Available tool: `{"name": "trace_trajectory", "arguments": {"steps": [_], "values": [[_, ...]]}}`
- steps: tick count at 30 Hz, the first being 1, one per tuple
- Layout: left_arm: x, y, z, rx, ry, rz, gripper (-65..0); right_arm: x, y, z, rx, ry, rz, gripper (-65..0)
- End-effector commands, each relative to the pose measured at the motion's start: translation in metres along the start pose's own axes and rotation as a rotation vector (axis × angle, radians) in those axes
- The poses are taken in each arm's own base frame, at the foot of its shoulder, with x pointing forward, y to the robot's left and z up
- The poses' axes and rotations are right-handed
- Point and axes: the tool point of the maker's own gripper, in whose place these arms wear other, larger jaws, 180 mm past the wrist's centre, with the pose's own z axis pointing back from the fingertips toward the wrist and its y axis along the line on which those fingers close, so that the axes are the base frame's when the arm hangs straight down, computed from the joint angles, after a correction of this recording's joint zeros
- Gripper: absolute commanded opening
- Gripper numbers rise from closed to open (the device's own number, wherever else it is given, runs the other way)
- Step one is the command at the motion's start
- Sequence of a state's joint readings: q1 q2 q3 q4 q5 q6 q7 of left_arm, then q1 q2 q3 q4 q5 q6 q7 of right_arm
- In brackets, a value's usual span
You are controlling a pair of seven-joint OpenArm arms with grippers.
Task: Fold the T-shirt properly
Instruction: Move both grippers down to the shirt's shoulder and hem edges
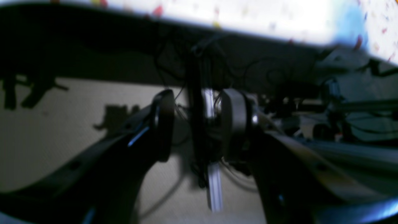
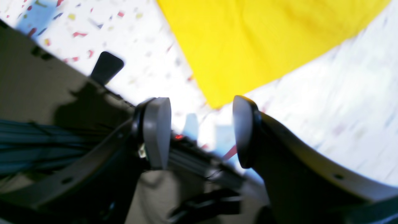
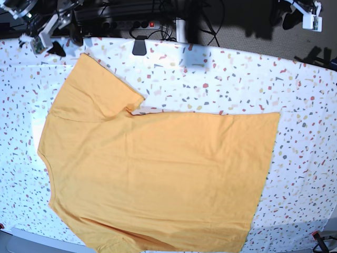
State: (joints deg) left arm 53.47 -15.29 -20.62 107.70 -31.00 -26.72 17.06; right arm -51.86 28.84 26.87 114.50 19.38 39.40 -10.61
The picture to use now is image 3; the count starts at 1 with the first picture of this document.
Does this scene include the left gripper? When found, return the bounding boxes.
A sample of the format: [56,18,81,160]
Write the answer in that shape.
[282,0,322,30]

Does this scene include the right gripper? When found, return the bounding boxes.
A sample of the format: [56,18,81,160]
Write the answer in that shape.
[26,12,72,56]

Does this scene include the yellow T-shirt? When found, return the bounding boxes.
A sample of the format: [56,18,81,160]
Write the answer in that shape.
[38,54,280,252]

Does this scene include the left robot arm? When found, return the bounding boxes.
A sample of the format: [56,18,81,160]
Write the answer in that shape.
[282,0,322,32]

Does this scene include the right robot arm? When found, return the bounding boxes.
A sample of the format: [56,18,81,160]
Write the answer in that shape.
[1,0,78,57]

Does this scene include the black table clamp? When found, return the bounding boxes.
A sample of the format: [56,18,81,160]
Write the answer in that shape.
[132,35,147,56]

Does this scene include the terrazzo patterned tablecloth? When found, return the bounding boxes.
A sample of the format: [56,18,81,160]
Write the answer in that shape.
[1,38,336,252]

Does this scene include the red clamp bottom right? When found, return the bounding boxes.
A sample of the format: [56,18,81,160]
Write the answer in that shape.
[312,231,329,253]

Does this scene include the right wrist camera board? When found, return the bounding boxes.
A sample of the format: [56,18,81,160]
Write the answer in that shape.
[29,33,53,55]

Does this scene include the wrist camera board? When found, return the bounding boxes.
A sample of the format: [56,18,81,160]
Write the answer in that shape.
[29,33,53,55]
[302,14,322,32]

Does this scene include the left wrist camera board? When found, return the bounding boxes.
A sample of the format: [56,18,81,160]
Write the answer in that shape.
[302,14,322,32]

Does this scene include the power strip with red switch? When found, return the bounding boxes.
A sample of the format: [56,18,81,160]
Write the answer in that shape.
[101,21,161,30]

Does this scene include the white table leg post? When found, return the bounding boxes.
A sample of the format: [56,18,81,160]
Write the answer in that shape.
[175,18,187,43]

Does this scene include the black cables under desk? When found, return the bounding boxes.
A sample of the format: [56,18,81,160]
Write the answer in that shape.
[92,0,227,47]

